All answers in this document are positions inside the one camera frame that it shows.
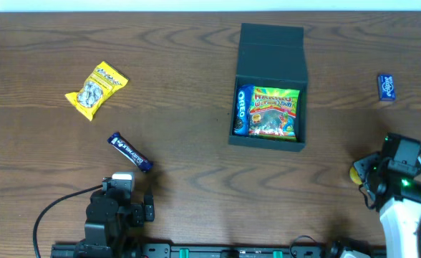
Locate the yellow Mentos bottle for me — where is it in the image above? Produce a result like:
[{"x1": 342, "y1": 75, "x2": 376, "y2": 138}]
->
[{"x1": 349, "y1": 166, "x2": 362, "y2": 185}]

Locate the Haribo worms candy bag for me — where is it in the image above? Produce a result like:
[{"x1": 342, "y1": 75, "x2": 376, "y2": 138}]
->
[{"x1": 248, "y1": 86, "x2": 300, "y2": 141}]

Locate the dark green box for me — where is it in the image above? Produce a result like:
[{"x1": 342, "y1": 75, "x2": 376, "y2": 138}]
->
[{"x1": 228, "y1": 23, "x2": 308, "y2": 152}]

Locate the blue Oreo cookie pack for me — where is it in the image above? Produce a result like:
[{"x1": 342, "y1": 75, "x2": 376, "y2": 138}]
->
[{"x1": 233, "y1": 85, "x2": 254, "y2": 136}]

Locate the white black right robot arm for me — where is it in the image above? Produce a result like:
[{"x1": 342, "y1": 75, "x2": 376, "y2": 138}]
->
[{"x1": 324, "y1": 133, "x2": 421, "y2": 258}]

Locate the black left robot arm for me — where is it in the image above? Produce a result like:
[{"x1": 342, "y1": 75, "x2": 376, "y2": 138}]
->
[{"x1": 72, "y1": 177, "x2": 155, "y2": 258}]

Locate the blue Dairy Milk chocolate bar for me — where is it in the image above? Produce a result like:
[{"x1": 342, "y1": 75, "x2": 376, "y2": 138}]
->
[{"x1": 107, "y1": 132, "x2": 153, "y2": 173}]

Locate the small blue candy box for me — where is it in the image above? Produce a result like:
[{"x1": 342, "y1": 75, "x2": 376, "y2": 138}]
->
[{"x1": 377, "y1": 75, "x2": 396, "y2": 101}]

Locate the yellow snack bag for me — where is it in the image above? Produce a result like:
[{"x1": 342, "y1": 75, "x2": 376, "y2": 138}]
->
[{"x1": 65, "y1": 61, "x2": 129, "y2": 121}]

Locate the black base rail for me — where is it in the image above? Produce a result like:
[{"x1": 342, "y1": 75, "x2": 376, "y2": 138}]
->
[{"x1": 50, "y1": 242, "x2": 389, "y2": 258}]

